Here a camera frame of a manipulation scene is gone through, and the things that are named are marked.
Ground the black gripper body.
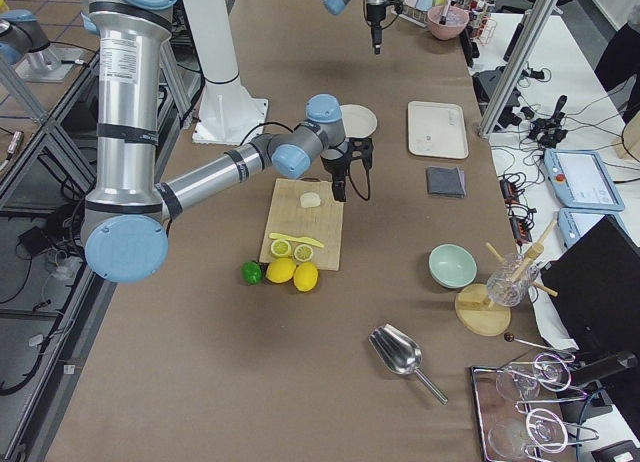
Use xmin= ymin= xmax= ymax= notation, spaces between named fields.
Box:
xmin=320 ymin=137 xmax=374 ymax=182
xmin=364 ymin=1 xmax=403 ymax=55

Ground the cream rabbit tray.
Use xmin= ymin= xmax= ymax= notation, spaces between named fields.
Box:
xmin=407 ymin=101 xmax=469 ymax=160

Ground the cream round plate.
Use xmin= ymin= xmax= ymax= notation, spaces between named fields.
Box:
xmin=340 ymin=104 xmax=378 ymax=138

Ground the bamboo cutting board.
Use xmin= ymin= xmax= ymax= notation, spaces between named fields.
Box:
xmin=258 ymin=178 xmax=344 ymax=271

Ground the blue plastic cup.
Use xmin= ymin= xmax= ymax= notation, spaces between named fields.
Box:
xmin=415 ymin=0 xmax=434 ymax=12

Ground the steel muddler with black tip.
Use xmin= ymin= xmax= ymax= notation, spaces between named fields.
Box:
xmin=439 ymin=0 xmax=452 ymax=25

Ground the lemon half slice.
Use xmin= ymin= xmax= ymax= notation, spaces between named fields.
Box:
xmin=292 ymin=244 xmax=315 ymax=263
xmin=270 ymin=238 xmax=293 ymax=258

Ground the pink bowl with ice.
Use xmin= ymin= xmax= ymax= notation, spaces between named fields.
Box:
xmin=426 ymin=6 xmax=469 ymax=41

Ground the grey folded cloth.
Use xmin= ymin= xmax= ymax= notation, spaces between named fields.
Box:
xmin=426 ymin=166 xmax=466 ymax=198

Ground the yellow plastic knife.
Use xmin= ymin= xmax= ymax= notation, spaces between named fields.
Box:
xmin=268 ymin=232 xmax=325 ymax=248

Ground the whole yellow lemon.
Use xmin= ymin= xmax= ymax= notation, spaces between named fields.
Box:
xmin=293 ymin=262 xmax=319 ymax=292
xmin=265 ymin=258 xmax=297 ymax=284

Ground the green lime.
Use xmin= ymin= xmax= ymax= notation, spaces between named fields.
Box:
xmin=241 ymin=261 xmax=263 ymax=285

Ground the light green bowl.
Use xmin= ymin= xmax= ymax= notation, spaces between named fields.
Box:
xmin=428 ymin=244 xmax=477 ymax=289

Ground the steel scoop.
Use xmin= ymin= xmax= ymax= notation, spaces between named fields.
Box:
xmin=369 ymin=324 xmax=449 ymax=405

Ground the wooden cup tree stand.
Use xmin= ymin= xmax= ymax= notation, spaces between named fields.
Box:
xmin=455 ymin=219 xmax=558 ymax=336

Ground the clear drinking glass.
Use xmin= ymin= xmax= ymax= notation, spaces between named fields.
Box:
xmin=486 ymin=253 xmax=540 ymax=308

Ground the blue teach pendant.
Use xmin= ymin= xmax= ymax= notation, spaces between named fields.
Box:
xmin=557 ymin=207 xmax=626 ymax=249
xmin=543 ymin=149 xmax=625 ymax=212

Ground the black laptop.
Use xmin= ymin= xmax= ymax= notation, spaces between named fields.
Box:
xmin=542 ymin=215 xmax=639 ymax=355

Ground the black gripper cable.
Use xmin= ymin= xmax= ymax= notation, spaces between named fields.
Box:
xmin=239 ymin=121 xmax=374 ymax=201

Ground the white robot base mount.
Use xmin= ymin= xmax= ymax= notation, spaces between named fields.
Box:
xmin=182 ymin=0 xmax=269 ymax=145

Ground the aluminium frame post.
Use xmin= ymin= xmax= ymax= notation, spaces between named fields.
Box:
xmin=478 ymin=0 xmax=558 ymax=140

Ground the wire glass rack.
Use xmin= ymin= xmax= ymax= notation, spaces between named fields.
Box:
xmin=488 ymin=351 xmax=599 ymax=461

